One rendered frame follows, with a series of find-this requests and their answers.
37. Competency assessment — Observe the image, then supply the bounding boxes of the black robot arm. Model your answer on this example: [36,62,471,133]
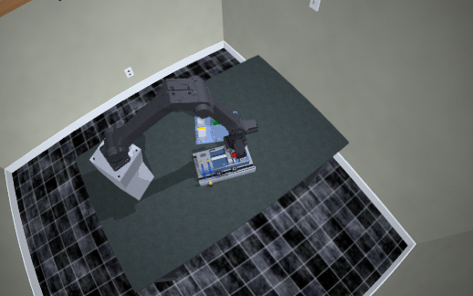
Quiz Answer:
[100,76,258,172]

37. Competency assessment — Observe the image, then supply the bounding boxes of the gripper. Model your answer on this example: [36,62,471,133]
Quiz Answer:
[223,133,247,152]

